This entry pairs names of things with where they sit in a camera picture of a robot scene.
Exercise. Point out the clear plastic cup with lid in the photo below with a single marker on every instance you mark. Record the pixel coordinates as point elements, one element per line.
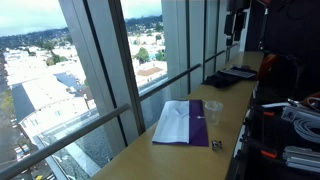
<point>213,110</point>

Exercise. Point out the white paper sheet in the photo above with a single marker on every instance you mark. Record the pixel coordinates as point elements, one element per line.
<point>173,125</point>

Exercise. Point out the purple folder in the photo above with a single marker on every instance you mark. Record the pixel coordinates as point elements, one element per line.
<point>197,124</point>

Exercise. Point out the grey keyboard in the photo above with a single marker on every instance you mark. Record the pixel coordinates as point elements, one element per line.
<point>238,73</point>

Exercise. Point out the black staple remover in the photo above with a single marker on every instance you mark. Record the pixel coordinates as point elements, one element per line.
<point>216,145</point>

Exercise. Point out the white power strip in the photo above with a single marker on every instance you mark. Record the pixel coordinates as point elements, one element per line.
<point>291,114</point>

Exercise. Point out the grey window handrail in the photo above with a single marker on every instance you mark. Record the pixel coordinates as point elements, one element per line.
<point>143,160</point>

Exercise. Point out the black clamp orange handle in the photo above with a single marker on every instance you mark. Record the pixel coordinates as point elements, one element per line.
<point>265,150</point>

